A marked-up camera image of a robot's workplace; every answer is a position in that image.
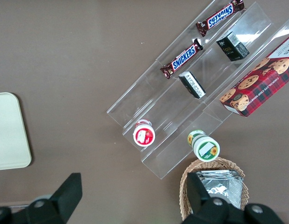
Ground green sunflower yogurt cup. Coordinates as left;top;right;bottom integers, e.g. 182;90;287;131
187;129;221;162

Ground beige plastic tray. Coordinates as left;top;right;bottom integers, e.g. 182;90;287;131
0;92;32;171

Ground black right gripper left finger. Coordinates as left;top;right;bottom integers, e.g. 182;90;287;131
27;172;83;224

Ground clear acrylic stepped shelf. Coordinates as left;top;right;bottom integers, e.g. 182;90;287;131
106;0;289;180

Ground red tartan cookie box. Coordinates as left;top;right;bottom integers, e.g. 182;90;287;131
219;32;289;118

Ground light wicker basket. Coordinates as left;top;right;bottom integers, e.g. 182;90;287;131
179;157;249;222

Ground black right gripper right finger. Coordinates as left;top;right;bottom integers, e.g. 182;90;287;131
181;172;232;224

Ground silver foil pack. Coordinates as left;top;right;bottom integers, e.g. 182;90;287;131
193;169;243;210

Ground Snickers chocolate bar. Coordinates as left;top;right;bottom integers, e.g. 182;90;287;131
196;0;245;37
160;38;204;80

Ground red strawberry yogurt cup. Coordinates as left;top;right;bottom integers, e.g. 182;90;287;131
132;119;156;147

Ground small black carton box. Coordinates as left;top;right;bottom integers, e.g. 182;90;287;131
216;31;249;62
178;71;207;100

